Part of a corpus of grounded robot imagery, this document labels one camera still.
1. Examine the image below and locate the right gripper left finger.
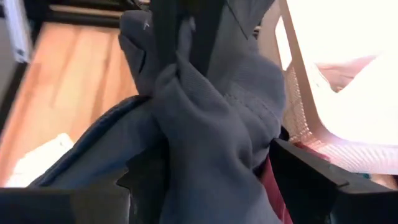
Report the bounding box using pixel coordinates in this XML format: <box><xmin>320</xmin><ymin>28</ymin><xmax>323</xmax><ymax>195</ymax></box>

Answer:
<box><xmin>116</xmin><ymin>139</ymin><xmax>171</xmax><ymax>224</ymax></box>

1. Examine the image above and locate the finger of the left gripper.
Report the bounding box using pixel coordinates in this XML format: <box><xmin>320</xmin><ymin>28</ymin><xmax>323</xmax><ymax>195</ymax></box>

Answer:
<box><xmin>151</xmin><ymin>0</ymin><xmax>181</xmax><ymax>71</ymax></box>
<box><xmin>189</xmin><ymin>0</ymin><xmax>225</xmax><ymax>75</ymax></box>

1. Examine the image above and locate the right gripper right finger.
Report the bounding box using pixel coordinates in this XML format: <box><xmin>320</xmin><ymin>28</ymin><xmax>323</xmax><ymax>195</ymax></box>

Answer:
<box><xmin>269</xmin><ymin>138</ymin><xmax>349</xmax><ymax>224</ymax></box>

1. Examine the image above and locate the maroon garment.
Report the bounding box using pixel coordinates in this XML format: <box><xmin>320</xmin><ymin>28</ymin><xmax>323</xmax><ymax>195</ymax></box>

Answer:
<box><xmin>260</xmin><ymin>154</ymin><xmax>295</xmax><ymax>224</ymax></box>

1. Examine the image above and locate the dark charcoal garment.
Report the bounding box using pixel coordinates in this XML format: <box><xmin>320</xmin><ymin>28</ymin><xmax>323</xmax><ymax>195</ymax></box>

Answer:
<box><xmin>28</xmin><ymin>0</ymin><xmax>287</xmax><ymax>224</ymax></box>

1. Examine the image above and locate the plain white shirt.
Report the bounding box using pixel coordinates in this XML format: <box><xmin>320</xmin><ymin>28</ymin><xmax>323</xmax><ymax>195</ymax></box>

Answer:
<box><xmin>3</xmin><ymin>133</ymin><xmax>76</xmax><ymax>189</ymax></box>

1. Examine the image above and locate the white perforated plastic bin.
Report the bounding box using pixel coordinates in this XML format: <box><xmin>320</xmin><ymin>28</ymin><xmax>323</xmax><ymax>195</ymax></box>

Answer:
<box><xmin>256</xmin><ymin>0</ymin><xmax>398</xmax><ymax>175</ymax></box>

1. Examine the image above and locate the black aluminium table frame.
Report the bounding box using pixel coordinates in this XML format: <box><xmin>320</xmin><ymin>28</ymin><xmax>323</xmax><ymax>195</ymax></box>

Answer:
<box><xmin>23</xmin><ymin>0</ymin><xmax>144</xmax><ymax>29</ymax></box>

